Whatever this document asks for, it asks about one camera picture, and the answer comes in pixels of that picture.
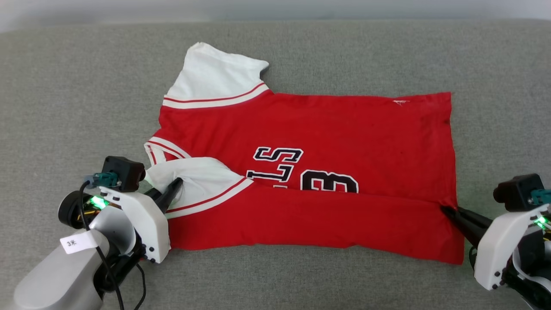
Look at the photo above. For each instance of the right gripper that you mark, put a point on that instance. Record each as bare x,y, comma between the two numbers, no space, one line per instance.
499,249

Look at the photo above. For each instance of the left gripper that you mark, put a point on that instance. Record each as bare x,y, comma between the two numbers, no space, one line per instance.
146,224

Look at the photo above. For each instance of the red white basketball jersey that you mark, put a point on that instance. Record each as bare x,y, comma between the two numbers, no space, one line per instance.
323,129

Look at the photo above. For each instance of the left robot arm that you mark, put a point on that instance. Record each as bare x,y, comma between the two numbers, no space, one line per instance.
56,280

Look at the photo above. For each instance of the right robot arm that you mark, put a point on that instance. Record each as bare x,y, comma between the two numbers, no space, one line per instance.
533,275

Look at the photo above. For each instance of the white paper label tag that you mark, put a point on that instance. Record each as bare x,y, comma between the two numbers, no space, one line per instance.
78,242

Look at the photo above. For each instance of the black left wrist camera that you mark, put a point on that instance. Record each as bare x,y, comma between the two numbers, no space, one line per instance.
125,172

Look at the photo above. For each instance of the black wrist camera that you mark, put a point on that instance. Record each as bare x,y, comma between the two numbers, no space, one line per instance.
516,191
125,172

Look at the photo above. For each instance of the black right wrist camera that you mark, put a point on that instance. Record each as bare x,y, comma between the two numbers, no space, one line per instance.
516,191

